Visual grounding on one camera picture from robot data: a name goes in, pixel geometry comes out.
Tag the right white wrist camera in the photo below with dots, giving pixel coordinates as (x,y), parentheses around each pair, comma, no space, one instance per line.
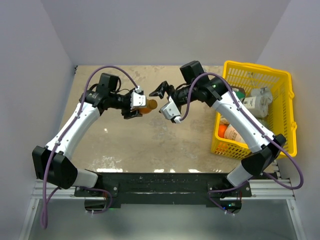
(171,112)

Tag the small labelled bottle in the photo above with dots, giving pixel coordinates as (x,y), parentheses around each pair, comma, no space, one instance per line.
(224,121)

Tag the green round sponge ball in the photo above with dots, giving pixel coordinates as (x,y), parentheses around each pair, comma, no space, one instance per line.
(264,122)

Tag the brown bottle cap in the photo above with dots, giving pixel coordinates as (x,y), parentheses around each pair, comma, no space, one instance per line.
(152,104)

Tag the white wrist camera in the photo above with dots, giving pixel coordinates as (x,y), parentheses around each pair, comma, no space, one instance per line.
(137,98)
(171,112)

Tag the pink toilet paper roll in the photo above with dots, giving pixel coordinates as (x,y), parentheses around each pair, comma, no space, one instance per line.
(232,134)

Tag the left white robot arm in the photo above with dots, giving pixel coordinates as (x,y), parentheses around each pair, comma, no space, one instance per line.
(52,163)

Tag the aluminium rail frame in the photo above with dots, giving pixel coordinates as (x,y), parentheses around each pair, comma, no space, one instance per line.
(269,214)

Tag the orange ball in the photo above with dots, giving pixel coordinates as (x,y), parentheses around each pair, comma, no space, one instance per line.
(221,130)

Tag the orange juice bottle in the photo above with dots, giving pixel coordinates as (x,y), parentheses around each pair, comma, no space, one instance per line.
(145,110)

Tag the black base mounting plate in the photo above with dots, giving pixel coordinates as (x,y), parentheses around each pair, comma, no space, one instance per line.
(119,188)

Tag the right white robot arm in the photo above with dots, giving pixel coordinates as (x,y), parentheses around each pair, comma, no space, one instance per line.
(212,89)

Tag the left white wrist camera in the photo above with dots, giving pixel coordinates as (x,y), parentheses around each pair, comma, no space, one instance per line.
(137,98)

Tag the yellow plastic basket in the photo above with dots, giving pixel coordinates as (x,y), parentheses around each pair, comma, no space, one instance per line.
(280,117)

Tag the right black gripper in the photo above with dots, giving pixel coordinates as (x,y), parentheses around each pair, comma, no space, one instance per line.
(161,89)

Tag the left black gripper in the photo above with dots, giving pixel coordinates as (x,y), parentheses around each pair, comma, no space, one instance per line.
(127,113)

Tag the white labelled jar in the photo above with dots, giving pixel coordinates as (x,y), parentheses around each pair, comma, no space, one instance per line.
(257,105)

